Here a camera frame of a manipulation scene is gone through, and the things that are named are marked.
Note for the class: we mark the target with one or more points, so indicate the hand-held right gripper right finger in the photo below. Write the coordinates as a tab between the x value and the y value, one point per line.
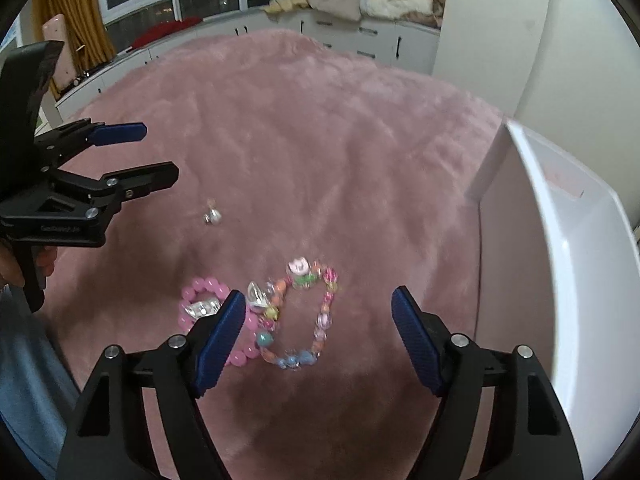
415	340

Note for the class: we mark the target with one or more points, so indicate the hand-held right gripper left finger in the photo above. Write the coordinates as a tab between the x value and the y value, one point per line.
220	345

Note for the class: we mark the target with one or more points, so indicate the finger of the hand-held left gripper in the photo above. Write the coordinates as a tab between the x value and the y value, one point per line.
145	177
120	133

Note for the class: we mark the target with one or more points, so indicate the small silver earring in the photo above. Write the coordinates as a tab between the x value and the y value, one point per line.
214	217

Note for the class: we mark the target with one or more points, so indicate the white plastic box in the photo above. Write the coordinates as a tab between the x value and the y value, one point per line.
575	285

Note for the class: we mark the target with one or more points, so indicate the person's left hand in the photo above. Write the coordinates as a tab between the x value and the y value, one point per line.
47	260

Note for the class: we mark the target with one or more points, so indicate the pink board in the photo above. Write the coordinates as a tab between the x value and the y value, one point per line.
55	50

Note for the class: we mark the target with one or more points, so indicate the orange curtain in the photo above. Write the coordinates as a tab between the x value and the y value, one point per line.
75	10

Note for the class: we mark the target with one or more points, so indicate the red cloth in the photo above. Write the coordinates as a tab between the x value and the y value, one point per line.
165	32

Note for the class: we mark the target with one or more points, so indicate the pink plush blanket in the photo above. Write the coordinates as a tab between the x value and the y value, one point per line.
300	160

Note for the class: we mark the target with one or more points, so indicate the person's leg in jeans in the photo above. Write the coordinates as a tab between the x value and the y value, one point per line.
30	385

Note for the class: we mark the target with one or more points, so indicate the pale yellow cloth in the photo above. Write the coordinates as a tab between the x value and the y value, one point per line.
285	6

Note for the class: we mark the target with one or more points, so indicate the white cabinet row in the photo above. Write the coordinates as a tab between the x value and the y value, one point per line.
350	35

